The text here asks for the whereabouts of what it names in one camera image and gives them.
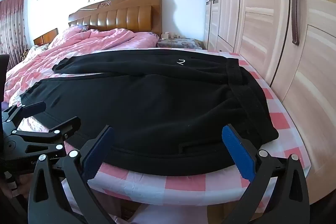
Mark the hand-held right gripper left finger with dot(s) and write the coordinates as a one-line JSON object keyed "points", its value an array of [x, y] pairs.
{"points": [[98, 153]]}

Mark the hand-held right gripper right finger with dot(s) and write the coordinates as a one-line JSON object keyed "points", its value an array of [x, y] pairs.
{"points": [[237, 150]]}

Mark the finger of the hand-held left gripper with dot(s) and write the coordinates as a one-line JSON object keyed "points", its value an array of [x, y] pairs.
{"points": [[29, 109], [52, 134]]}

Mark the black pants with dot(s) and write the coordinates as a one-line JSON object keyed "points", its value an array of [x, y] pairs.
{"points": [[157, 108]]}

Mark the person's left hand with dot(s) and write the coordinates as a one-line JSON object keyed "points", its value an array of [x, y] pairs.
{"points": [[20, 186]]}

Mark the patterned pillow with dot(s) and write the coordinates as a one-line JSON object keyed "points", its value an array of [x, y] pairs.
{"points": [[34, 50]]}

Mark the pink white checkered plastic sheet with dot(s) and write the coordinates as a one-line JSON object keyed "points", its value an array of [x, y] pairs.
{"points": [[183, 184]]}

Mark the pink quilt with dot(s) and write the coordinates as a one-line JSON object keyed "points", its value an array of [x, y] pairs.
{"points": [[78, 48]]}

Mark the maroon patterned curtain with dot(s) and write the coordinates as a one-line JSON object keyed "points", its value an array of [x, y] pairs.
{"points": [[13, 29]]}

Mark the nightstand with floral cloth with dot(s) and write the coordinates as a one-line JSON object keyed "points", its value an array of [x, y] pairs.
{"points": [[178, 43]]}

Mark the wooden bed headboard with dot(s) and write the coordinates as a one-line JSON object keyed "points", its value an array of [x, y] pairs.
{"points": [[118, 16]]}

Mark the small beige object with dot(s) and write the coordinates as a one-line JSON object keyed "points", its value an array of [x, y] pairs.
{"points": [[165, 35]]}

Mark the light wooden wardrobe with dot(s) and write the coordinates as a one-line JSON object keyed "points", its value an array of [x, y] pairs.
{"points": [[262, 16]]}

